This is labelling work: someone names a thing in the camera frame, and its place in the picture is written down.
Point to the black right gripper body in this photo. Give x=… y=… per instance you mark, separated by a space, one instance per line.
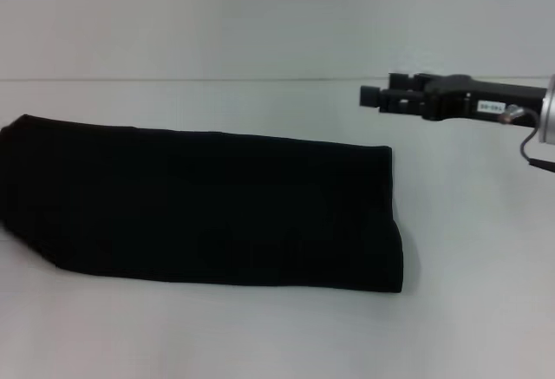
x=485 y=97

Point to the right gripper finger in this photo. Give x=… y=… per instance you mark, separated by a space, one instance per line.
x=403 y=80
x=373 y=95

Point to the black t-shirt with FREE print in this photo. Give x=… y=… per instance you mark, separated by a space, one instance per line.
x=195 y=210

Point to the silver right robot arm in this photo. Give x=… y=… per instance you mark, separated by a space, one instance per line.
x=548 y=110

